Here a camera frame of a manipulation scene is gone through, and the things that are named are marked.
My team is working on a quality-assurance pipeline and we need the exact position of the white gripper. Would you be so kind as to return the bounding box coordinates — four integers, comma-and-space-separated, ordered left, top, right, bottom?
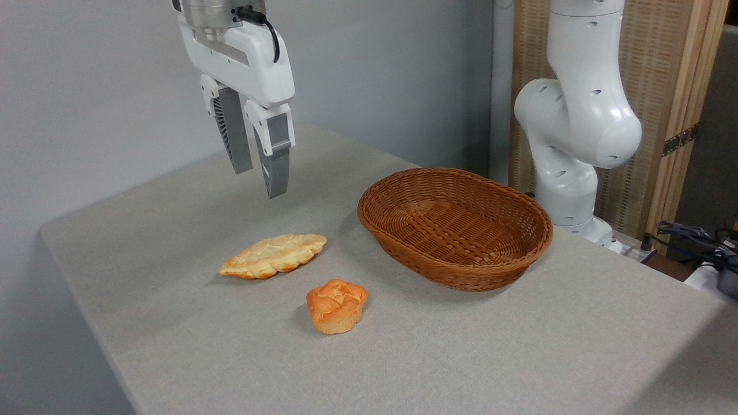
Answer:
178, 14, 296, 199

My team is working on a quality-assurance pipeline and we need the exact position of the round orange bread bun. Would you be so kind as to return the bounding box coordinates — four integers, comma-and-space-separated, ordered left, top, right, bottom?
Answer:
306, 279, 369, 335

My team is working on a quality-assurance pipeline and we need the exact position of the flat leaf-shaped bread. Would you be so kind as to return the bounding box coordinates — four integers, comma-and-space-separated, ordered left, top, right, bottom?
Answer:
219, 233, 328, 280

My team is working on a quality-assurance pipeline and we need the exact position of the brown wicker basket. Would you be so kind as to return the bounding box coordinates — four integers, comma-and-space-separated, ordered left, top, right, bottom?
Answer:
357, 167, 554, 293

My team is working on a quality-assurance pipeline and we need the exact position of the white power strip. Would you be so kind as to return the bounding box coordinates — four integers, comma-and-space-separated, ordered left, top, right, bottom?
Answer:
618, 241, 657, 264

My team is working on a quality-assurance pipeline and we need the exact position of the metal screen hinge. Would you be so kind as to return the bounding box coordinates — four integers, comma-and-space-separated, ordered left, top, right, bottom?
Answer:
661, 122, 700, 158

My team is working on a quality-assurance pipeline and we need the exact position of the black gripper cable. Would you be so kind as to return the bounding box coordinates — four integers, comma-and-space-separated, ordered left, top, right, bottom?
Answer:
235, 5, 281, 63

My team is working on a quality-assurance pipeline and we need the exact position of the dark cable bundle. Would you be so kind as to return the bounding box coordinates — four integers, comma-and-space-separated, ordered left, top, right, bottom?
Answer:
656, 220, 738, 273

